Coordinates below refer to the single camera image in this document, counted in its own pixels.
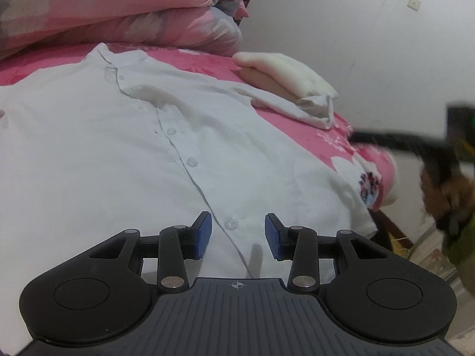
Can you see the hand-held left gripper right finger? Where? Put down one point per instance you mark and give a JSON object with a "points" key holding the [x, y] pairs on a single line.
{"points": [[272, 239]]}

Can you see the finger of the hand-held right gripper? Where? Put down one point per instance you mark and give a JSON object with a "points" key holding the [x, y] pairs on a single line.
{"points": [[393, 141]]}

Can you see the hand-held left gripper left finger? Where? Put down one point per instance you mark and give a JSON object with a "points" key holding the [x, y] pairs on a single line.
{"points": [[203, 235]]}

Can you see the white button shirt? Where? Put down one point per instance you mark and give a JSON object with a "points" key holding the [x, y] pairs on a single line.
{"points": [[111, 148]]}

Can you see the person's right hand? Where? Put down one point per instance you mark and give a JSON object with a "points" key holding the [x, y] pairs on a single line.
{"points": [[449, 200]]}

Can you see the cream folded blanket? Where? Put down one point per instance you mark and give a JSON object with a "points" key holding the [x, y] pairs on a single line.
{"points": [[289, 70]]}

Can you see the pink floral quilt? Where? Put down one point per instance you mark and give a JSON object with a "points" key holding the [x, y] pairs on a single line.
{"points": [[111, 7]]}

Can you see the wooden bed frame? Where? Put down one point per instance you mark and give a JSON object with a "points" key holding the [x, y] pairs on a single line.
{"points": [[393, 230]]}

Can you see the white wall outlet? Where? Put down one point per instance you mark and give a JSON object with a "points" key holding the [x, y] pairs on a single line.
{"points": [[413, 3]]}

